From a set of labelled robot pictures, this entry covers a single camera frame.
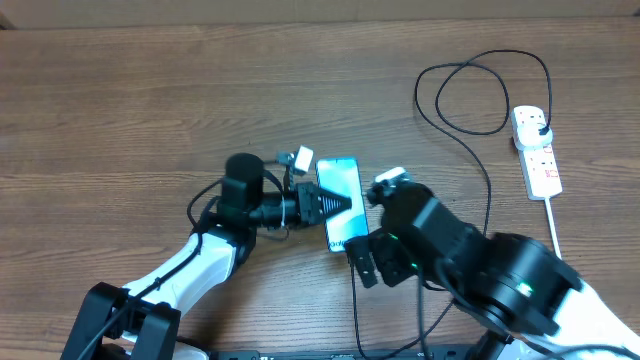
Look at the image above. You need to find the white power strip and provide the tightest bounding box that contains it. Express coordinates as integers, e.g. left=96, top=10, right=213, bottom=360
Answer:
left=510, top=105, right=563, bottom=200

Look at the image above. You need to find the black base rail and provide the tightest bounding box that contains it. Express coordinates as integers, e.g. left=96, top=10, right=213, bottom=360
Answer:
left=174, top=329, right=516, bottom=360

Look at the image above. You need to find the blue Samsung Galaxy smartphone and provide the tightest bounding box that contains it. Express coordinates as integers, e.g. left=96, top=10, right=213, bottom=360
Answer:
left=316, top=158, right=368, bottom=253

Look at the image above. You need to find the brown cardboard backdrop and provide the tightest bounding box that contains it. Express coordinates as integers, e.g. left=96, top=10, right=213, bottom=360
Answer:
left=1, top=0, right=639, bottom=29

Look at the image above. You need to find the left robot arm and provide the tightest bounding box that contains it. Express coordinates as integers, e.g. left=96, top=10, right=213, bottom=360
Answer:
left=62, top=153, right=353, bottom=359

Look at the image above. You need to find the white charger plug adapter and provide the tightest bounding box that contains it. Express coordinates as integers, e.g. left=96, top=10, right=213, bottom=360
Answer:
left=514, top=124, right=553, bottom=151

